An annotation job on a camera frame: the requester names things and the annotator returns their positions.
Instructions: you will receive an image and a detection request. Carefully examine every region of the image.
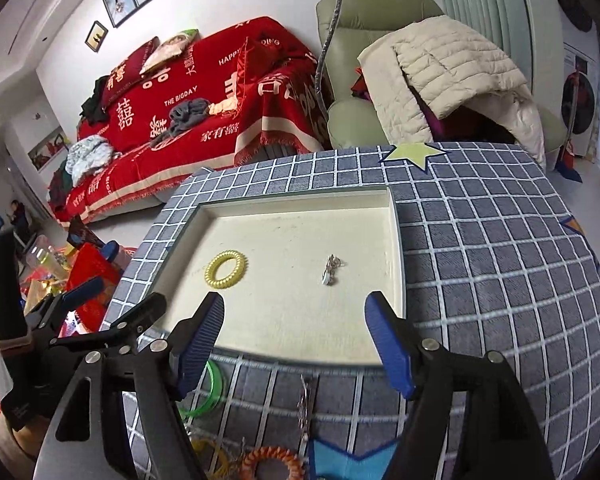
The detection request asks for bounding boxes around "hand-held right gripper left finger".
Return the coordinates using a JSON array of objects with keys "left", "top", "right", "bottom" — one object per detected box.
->
[{"left": 34, "top": 291, "right": 226, "bottom": 480}]

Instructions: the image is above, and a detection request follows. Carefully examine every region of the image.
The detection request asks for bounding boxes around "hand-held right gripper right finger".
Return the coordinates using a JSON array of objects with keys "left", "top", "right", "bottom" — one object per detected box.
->
[{"left": 364, "top": 290, "right": 556, "bottom": 480}]

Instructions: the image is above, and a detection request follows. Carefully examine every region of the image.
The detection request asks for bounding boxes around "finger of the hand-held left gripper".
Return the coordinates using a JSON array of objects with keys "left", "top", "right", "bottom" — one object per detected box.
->
[
  {"left": 47, "top": 292, "right": 167, "bottom": 361},
  {"left": 25, "top": 276, "right": 106, "bottom": 335}
]

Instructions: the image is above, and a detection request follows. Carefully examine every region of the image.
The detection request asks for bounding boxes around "neon green bangle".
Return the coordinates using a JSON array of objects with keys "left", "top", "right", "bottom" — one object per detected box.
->
[{"left": 177, "top": 360, "right": 226, "bottom": 418}]

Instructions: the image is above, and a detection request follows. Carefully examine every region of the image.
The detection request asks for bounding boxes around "yellow spiral hair tie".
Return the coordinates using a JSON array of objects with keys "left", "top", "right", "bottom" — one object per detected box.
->
[
  {"left": 204, "top": 250, "right": 249, "bottom": 289},
  {"left": 190, "top": 437, "right": 231, "bottom": 480}
]

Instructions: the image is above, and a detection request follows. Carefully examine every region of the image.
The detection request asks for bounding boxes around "small silver charm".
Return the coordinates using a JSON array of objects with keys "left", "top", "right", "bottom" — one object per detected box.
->
[{"left": 321, "top": 254, "right": 347, "bottom": 286}]

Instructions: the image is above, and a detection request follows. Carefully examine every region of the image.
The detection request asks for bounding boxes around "grey jewelry tray cream lining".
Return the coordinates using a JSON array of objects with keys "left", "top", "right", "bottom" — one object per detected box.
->
[{"left": 147, "top": 186, "right": 407, "bottom": 367}]

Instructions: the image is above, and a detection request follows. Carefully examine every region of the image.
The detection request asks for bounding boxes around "red bag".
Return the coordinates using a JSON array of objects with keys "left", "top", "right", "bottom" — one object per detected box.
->
[{"left": 65, "top": 245, "right": 122, "bottom": 332}]

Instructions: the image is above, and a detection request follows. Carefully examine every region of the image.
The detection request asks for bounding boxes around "grey checked star-print cloth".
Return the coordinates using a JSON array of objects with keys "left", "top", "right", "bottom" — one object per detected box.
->
[{"left": 102, "top": 142, "right": 600, "bottom": 480}]

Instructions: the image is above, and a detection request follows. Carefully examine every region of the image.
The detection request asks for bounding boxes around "light patterned garment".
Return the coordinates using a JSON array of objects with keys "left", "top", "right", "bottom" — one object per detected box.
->
[{"left": 65, "top": 136, "right": 121, "bottom": 186}]

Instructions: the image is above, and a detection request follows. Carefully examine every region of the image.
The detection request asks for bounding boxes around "dark clothes pile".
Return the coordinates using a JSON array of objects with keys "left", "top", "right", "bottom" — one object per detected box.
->
[{"left": 80, "top": 76, "right": 112, "bottom": 123}]

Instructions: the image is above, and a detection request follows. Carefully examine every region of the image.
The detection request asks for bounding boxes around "grey garment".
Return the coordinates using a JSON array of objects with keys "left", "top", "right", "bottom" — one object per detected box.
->
[{"left": 150, "top": 99, "right": 211, "bottom": 148}]

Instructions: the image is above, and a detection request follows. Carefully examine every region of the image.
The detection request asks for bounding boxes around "red sofa cover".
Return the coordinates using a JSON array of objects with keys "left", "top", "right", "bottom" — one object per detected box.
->
[{"left": 50, "top": 16, "right": 331, "bottom": 226}]

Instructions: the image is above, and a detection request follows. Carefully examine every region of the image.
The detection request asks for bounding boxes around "red cushion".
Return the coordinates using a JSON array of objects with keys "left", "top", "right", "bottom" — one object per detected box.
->
[{"left": 102, "top": 36, "right": 161, "bottom": 106}]

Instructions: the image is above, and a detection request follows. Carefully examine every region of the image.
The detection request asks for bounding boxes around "printed portrait cushion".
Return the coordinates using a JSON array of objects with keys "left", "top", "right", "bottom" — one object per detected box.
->
[{"left": 140, "top": 29, "right": 199, "bottom": 75}]

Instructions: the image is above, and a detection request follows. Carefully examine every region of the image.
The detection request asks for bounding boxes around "beige puffer jacket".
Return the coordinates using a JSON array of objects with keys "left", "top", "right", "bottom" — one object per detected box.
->
[{"left": 357, "top": 15, "right": 546, "bottom": 166}]

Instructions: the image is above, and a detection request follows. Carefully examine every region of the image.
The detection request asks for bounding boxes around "white washing machine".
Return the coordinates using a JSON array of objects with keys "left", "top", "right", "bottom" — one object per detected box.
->
[{"left": 560, "top": 42, "right": 600, "bottom": 161}]

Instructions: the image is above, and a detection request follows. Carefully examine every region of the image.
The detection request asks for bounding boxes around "green armchair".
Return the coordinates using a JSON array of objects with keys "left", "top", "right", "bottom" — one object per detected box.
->
[{"left": 315, "top": 0, "right": 566, "bottom": 156}]

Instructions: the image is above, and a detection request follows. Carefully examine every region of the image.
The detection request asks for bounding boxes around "silver flexible pole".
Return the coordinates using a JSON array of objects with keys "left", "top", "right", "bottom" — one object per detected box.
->
[{"left": 316, "top": 0, "right": 357, "bottom": 92}]

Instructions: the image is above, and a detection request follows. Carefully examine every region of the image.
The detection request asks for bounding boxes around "pale green curtain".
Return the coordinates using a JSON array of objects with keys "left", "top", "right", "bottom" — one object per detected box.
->
[{"left": 435, "top": 0, "right": 536, "bottom": 92}]

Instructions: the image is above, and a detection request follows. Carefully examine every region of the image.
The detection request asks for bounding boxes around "silver chain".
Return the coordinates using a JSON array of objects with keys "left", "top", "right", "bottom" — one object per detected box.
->
[{"left": 297, "top": 375, "right": 317, "bottom": 442}]

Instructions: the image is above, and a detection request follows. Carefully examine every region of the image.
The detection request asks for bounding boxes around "orange white spiral hair tie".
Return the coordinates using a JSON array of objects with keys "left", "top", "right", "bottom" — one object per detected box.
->
[{"left": 240, "top": 447, "right": 305, "bottom": 480}]

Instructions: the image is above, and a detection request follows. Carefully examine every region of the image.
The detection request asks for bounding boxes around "unframed wall picture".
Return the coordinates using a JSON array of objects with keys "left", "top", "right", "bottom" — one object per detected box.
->
[{"left": 27, "top": 127, "right": 71, "bottom": 171}]

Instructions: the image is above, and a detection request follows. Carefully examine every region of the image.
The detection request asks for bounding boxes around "small framed wall picture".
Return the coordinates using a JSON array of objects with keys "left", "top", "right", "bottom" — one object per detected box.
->
[{"left": 85, "top": 21, "right": 109, "bottom": 54}]

